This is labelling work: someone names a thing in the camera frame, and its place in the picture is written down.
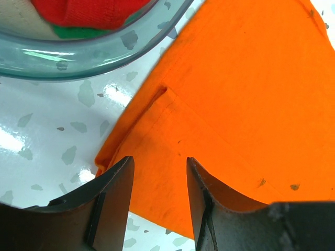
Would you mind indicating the beige garment in basket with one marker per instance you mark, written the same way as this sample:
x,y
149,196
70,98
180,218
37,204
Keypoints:
x,y
19,17

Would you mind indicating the red t-shirt in basket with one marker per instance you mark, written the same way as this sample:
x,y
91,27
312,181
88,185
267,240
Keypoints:
x,y
54,7

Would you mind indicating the green garment in basket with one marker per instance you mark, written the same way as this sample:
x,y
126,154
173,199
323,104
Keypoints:
x,y
78,32

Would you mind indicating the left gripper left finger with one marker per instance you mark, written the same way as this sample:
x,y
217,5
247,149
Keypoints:
x,y
91,217

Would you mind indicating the orange t-shirt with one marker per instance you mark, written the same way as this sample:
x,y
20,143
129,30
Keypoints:
x,y
247,89

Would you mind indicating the teal plastic basket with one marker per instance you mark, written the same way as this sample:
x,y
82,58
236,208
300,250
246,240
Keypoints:
x,y
66,60

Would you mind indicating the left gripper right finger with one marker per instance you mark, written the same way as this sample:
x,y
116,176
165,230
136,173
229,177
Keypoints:
x,y
224,219

